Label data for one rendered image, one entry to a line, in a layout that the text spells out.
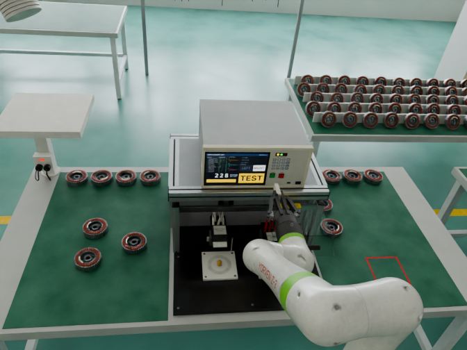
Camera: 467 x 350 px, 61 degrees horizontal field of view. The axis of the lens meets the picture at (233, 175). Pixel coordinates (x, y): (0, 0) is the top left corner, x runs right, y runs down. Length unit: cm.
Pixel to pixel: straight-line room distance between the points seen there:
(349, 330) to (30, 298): 133
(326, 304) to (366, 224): 138
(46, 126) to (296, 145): 108
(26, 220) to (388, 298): 171
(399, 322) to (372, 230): 127
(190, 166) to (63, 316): 78
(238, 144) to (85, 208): 94
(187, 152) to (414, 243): 122
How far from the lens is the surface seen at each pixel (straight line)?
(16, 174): 376
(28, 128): 195
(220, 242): 176
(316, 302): 87
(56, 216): 215
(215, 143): 155
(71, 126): 191
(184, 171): 174
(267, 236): 182
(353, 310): 88
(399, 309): 94
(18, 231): 213
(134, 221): 204
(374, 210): 231
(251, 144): 157
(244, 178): 163
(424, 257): 218
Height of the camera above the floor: 219
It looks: 38 degrees down
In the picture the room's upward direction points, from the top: 6 degrees clockwise
